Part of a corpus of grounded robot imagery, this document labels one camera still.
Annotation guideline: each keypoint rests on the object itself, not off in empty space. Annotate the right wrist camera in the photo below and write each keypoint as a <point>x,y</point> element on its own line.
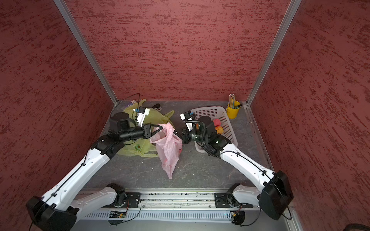
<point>187,117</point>

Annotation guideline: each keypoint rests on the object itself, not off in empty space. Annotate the right aluminium corner post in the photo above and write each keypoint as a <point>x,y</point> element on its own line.
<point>283,28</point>

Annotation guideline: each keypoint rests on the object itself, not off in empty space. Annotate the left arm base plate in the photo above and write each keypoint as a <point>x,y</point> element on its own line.
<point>133,199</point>

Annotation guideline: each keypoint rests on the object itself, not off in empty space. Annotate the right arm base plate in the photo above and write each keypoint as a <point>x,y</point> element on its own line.
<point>227,200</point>

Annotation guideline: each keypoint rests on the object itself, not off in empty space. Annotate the pink peach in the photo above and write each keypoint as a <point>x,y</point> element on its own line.
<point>217,122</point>

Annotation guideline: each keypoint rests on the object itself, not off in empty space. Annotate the yellow pencil cup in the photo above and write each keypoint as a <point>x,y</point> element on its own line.
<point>233,112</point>

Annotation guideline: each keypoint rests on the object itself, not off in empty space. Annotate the white slotted cable duct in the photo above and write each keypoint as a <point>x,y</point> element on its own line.
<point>220,216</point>

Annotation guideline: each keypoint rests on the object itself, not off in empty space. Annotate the pink plastic bag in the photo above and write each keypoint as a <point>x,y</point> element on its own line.
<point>169,148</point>

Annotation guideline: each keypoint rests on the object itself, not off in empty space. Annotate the left aluminium corner post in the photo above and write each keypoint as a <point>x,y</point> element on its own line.
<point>70,21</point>

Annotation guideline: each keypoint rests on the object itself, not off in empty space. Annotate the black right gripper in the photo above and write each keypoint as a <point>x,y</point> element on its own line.
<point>185,136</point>

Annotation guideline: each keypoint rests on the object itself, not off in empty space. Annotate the yellow orange peach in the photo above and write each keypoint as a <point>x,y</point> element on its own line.
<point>219,130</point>

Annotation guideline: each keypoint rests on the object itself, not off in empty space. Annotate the aluminium front rail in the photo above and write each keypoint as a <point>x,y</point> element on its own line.
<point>171,199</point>

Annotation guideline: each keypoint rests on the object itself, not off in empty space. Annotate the colored pencils bundle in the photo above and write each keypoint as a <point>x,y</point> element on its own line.
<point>232,99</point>

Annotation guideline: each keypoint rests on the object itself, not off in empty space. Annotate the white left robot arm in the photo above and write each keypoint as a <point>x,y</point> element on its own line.
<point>57,209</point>

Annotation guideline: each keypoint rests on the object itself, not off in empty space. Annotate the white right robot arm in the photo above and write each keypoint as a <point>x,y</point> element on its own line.
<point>273,190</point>

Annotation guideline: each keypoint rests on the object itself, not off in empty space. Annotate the aluminium corner post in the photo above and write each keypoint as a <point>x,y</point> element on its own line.
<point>70,21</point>
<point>283,28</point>

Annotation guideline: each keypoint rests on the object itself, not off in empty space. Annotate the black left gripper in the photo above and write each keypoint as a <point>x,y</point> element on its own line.
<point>147,131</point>

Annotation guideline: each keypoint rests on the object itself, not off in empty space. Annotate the green avocado plastic bag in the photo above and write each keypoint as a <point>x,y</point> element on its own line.
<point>144,120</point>

